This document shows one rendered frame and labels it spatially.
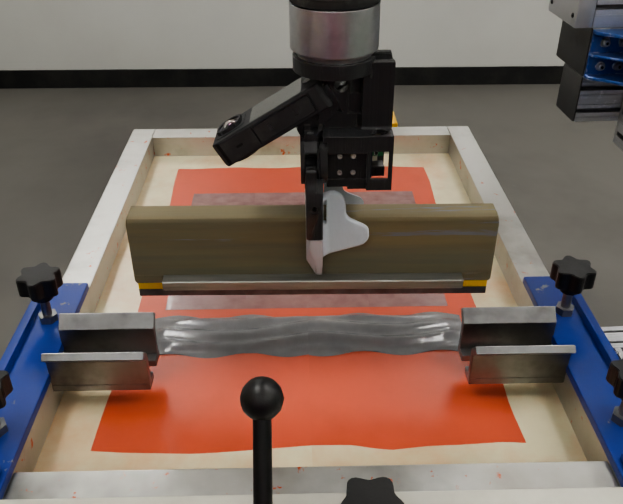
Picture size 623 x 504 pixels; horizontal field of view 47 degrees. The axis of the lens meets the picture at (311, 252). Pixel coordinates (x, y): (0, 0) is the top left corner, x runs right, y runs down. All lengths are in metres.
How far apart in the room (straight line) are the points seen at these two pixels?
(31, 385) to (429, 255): 0.40
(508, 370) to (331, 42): 0.36
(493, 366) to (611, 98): 0.87
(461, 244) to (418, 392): 0.16
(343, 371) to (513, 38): 3.93
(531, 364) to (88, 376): 0.43
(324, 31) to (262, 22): 3.80
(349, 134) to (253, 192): 0.51
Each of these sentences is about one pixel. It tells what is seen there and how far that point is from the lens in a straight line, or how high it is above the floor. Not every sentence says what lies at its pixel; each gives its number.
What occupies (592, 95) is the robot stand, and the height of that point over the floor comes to 1.00.
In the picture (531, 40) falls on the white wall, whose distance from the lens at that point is 4.63.
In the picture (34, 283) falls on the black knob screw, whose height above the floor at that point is 1.06.
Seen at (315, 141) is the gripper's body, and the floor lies 1.22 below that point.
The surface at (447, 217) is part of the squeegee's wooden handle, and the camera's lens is 0.69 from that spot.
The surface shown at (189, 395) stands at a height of 0.96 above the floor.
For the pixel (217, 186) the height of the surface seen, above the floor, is 0.96.
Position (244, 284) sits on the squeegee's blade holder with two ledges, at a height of 1.07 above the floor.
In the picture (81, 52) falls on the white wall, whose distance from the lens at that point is 4.60.
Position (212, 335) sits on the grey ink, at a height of 0.96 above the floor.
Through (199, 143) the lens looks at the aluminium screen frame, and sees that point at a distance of 1.24.
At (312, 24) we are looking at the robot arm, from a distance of 0.59.
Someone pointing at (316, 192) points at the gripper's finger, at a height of 1.18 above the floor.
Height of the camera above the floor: 1.47
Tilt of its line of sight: 32 degrees down
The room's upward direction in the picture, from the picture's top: straight up
